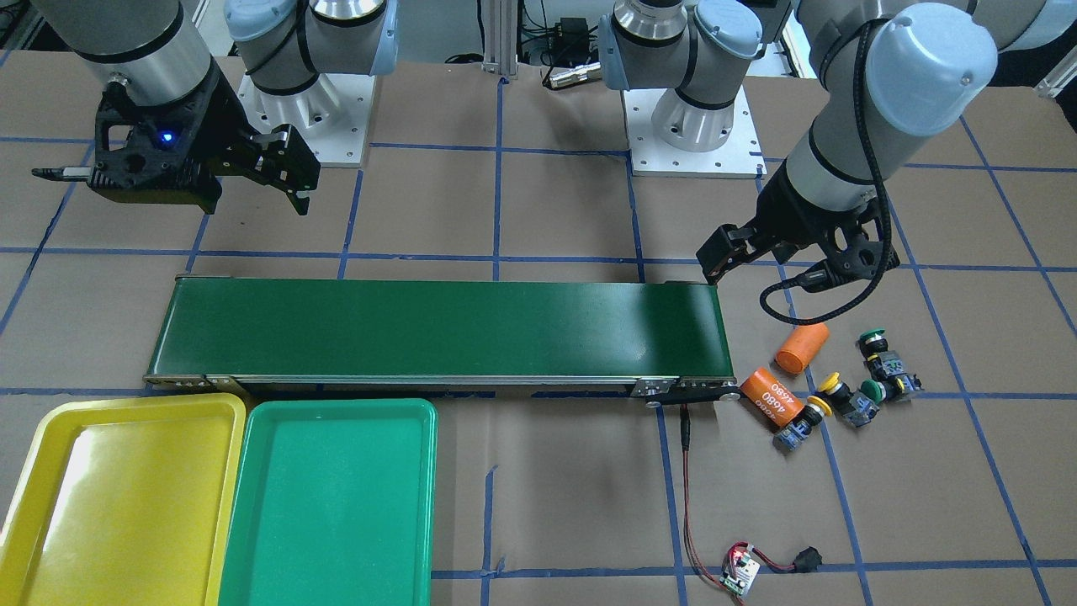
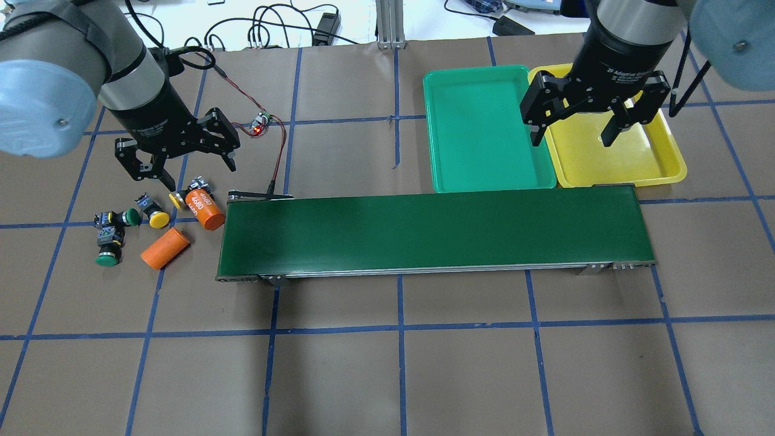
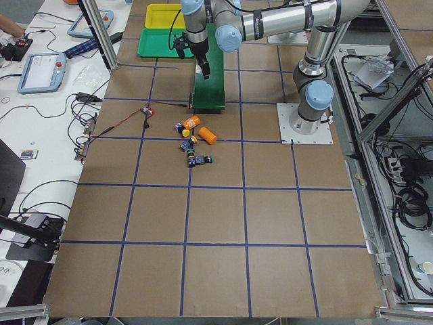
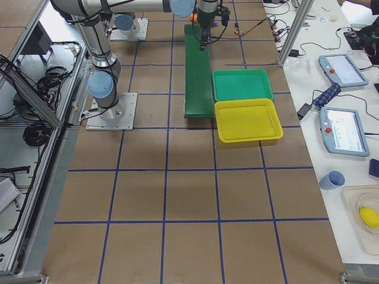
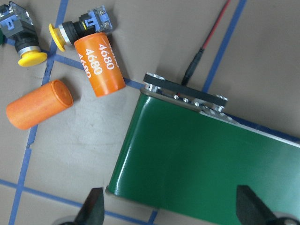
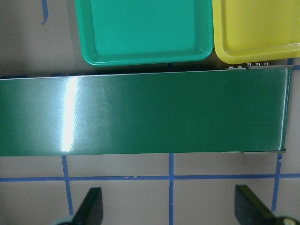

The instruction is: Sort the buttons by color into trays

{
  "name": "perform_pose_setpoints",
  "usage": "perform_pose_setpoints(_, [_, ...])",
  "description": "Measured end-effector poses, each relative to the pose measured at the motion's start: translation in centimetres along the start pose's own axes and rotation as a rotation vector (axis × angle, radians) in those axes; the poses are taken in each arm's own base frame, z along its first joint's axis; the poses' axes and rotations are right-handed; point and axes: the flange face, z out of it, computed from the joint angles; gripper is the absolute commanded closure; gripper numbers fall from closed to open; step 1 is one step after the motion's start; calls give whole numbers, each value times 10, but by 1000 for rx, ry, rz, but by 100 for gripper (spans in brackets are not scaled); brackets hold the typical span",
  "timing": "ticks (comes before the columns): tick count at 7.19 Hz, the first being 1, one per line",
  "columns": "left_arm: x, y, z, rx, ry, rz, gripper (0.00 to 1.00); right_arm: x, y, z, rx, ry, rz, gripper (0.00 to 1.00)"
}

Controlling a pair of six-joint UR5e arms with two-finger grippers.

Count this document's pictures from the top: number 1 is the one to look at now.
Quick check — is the green plastic tray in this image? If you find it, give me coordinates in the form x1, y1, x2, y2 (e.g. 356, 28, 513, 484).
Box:
219, 398, 438, 605

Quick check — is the green conveyor belt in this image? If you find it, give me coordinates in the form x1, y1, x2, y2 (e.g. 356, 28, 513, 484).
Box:
145, 276, 737, 404

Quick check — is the yellow push button switch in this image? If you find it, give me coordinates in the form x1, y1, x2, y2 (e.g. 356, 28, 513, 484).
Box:
772, 396, 833, 452

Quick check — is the red black power cable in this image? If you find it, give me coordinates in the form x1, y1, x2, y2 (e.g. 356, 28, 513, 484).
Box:
677, 404, 798, 577

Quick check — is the black inline connector plug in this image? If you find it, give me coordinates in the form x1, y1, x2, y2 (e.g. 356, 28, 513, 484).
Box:
793, 547, 823, 574

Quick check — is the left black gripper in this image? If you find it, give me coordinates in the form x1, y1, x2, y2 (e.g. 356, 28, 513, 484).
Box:
696, 164, 883, 293

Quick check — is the yellow plastic tray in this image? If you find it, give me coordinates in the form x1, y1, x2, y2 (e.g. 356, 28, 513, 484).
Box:
1, 394, 247, 605

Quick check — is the plain orange cylinder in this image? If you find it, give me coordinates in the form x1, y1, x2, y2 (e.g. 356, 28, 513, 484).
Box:
774, 323, 830, 375

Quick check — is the green push button switch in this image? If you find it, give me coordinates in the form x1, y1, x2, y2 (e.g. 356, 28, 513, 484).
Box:
857, 327, 905, 382

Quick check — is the orange cylinder marked 4680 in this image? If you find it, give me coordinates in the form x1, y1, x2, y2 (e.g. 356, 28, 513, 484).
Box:
740, 367, 805, 431

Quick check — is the left arm white baseplate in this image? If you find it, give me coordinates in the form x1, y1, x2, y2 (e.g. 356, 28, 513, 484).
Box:
623, 88, 767, 178

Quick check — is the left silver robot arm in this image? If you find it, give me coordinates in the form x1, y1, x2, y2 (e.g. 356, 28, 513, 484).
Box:
597, 1, 1074, 292

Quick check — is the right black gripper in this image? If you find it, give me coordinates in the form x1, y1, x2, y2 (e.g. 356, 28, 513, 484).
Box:
88, 61, 321, 217

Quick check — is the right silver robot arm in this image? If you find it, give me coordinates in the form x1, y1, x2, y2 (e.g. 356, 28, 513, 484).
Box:
32, 1, 398, 215

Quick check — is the small white circuit board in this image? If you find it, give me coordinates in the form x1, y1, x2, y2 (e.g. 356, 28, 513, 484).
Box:
719, 541, 761, 598

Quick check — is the right arm white baseplate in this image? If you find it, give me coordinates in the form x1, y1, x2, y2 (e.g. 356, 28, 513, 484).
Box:
238, 73, 379, 168

